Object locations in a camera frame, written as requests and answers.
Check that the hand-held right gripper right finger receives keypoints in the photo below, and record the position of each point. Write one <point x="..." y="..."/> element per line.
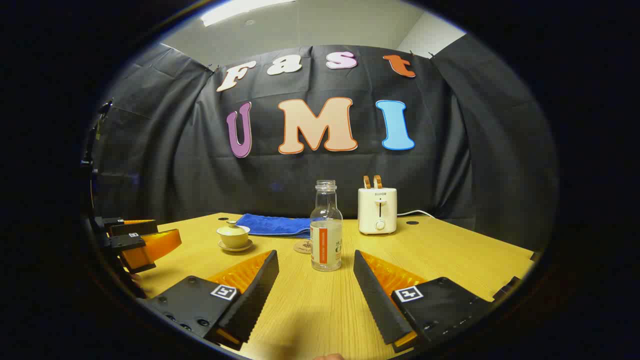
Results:
<point x="380" y="300"/>

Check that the cream saucer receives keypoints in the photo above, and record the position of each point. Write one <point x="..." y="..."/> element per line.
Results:
<point x="246" y="247"/>

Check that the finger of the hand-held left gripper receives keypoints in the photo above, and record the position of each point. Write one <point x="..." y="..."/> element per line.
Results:
<point x="135" y="228"/>
<point x="150" y="247"/>

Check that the clear water bottle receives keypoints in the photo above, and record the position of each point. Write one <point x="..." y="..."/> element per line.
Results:
<point x="326" y="220"/>

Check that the toast slice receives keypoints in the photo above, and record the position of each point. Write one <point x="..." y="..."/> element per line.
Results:
<point x="367" y="182"/>
<point x="378" y="181"/>

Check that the blue towel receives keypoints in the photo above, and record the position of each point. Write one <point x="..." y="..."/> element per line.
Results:
<point x="272" y="225"/>

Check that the round cork coaster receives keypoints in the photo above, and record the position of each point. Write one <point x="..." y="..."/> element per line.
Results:
<point x="301" y="247"/>

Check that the white toaster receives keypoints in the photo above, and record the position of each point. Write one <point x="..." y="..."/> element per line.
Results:
<point x="370" y="220"/>

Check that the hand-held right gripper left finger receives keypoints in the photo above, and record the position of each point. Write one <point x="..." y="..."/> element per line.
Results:
<point x="250" y="300"/>

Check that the cream teacup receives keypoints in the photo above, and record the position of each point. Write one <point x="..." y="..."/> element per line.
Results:
<point x="233" y="239"/>

